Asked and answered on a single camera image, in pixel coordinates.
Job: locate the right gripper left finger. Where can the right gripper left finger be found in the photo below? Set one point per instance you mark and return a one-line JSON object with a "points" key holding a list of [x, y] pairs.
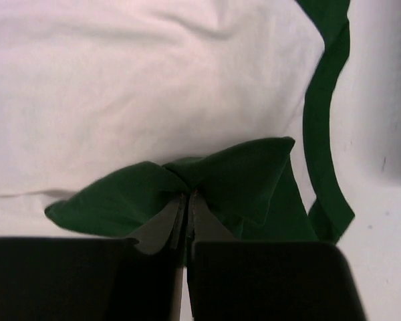
{"points": [[137, 277]]}

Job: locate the white and green t-shirt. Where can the white and green t-shirt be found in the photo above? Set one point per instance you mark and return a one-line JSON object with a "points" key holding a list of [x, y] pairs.
{"points": [[109, 109]]}

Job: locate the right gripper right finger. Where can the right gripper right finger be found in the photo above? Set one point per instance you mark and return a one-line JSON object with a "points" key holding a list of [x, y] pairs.
{"points": [[229, 279]]}

